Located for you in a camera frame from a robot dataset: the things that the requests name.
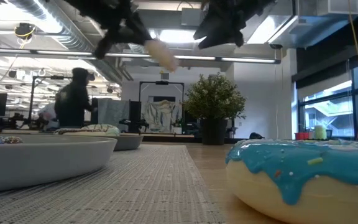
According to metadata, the grey round plate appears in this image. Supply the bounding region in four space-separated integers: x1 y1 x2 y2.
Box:
0 133 118 194

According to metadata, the black table edge frame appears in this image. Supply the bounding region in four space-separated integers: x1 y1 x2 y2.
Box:
141 133 251 144

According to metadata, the green artificial plant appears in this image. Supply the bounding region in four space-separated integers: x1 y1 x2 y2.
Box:
183 73 247 121

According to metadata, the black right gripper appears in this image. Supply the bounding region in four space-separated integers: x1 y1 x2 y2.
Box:
193 0 276 50

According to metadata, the blue frosted donut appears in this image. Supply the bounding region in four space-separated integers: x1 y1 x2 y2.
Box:
224 138 358 224

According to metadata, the small grey bowl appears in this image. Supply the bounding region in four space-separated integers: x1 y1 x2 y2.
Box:
112 134 144 152

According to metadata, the red box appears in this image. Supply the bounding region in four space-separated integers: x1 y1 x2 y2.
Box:
294 131 311 141

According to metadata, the light green cup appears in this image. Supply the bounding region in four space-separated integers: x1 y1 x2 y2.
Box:
313 124 328 141

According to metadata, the black overhead camera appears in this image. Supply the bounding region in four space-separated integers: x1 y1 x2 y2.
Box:
13 22 37 40

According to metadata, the pink frosted donut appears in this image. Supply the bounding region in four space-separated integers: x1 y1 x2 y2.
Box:
144 39 180 73

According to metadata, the grey curtain panel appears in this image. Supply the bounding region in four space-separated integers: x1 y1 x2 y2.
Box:
97 98 131 131

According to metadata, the grey woven placemat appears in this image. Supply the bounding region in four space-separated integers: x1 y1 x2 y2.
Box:
0 144 226 224

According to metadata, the printed cloth backdrop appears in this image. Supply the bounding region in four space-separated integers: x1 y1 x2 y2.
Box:
143 99 183 134

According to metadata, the rig rail with light strips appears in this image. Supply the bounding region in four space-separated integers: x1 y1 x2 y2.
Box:
0 47 282 64

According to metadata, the black plant pot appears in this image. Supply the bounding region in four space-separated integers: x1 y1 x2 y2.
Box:
200 118 229 146

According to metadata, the mint donut with dark drizzle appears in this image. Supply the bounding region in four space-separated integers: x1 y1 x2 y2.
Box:
53 124 121 137

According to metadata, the black station frame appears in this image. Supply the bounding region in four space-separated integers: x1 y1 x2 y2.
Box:
29 75 81 128
138 80 185 134

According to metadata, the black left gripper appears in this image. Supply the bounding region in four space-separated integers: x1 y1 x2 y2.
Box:
93 6 154 60

